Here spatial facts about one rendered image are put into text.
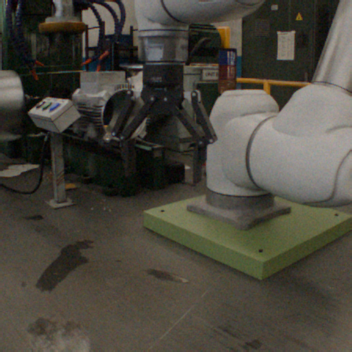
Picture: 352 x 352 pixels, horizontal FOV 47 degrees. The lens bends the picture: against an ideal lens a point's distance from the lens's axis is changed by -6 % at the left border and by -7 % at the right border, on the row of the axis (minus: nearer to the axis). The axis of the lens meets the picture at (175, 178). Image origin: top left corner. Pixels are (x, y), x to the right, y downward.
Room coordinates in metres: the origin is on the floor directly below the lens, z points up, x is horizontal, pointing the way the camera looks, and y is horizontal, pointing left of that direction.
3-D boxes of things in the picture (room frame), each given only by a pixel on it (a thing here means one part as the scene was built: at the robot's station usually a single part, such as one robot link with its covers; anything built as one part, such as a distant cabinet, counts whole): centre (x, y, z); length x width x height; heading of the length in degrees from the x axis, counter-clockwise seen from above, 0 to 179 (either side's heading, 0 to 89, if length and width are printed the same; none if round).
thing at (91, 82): (1.37, 0.23, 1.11); 0.12 x 0.11 x 0.07; 38
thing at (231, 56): (1.35, -0.16, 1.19); 0.06 x 0.06 x 0.04
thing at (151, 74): (0.78, 0.02, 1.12); 0.08 x 0.07 x 0.09; 70
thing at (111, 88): (1.34, 0.21, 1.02); 0.20 x 0.19 x 0.19; 38
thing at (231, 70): (1.35, -0.16, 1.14); 0.06 x 0.06 x 0.04
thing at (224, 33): (1.95, -0.11, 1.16); 0.33 x 0.26 x 0.42; 128
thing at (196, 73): (1.95, -0.06, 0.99); 0.35 x 0.31 x 0.37; 128
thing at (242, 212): (0.94, -0.16, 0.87); 0.22 x 0.18 x 0.06; 131
